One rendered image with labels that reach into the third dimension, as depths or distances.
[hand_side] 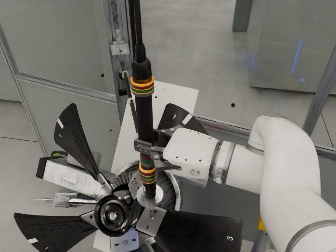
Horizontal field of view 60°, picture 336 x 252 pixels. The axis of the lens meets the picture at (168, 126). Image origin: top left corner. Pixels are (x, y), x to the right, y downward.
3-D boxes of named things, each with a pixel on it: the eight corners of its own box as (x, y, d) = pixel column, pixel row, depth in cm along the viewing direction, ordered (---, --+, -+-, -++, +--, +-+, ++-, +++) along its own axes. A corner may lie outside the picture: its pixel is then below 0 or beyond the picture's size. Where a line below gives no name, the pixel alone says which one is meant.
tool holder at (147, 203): (134, 183, 81) (131, 159, 74) (159, 178, 82) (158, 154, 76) (139, 211, 74) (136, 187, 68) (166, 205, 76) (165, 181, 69)
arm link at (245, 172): (234, 144, 54) (223, 190, 56) (311, 164, 50) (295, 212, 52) (238, 136, 62) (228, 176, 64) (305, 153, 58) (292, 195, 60)
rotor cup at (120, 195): (105, 219, 96) (83, 233, 83) (115, 177, 95) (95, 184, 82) (145, 235, 91) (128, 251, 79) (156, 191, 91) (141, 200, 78)
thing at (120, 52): (112, 60, 123) (109, 41, 118) (128, 59, 125) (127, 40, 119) (114, 73, 116) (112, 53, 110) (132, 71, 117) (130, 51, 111)
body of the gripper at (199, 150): (212, 191, 58) (160, 175, 61) (224, 156, 65) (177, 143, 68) (216, 166, 53) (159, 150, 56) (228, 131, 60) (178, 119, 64)
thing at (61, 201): (59, 205, 104) (58, 194, 104) (73, 206, 102) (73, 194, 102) (54, 207, 102) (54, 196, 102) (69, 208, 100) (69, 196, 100)
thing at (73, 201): (115, 206, 98) (29, 201, 108) (115, 199, 98) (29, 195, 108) (112, 207, 96) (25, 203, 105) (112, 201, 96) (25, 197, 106)
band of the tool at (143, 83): (130, 87, 57) (129, 74, 55) (152, 84, 57) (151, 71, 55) (133, 100, 53) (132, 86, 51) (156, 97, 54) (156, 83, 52)
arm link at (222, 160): (222, 194, 58) (208, 189, 59) (232, 163, 64) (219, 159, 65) (228, 166, 53) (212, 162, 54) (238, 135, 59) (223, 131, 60)
